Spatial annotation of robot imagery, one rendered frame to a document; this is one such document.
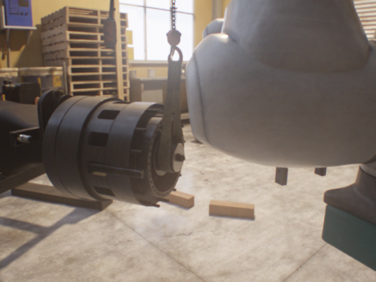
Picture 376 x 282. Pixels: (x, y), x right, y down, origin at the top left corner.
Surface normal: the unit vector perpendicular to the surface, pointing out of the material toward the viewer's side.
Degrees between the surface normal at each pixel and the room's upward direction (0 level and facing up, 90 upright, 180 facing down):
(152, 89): 90
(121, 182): 104
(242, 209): 90
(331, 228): 90
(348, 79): 69
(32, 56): 90
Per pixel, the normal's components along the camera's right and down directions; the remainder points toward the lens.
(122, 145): -0.34, -0.19
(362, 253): -0.90, 0.11
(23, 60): 0.66, 0.18
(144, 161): -0.37, 0.07
